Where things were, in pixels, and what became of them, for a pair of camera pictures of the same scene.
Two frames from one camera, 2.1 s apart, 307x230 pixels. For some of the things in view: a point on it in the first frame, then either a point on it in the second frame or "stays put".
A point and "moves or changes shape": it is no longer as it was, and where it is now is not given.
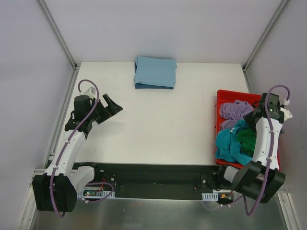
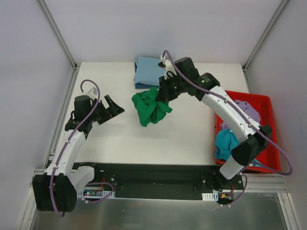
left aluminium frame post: (45, 9) stays put
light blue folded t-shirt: (155, 71) stays put
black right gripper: (254, 115) to (164, 90)
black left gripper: (104, 109) stays put
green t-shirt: (248, 138) moves or changes shape
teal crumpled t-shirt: (228, 146) stays put
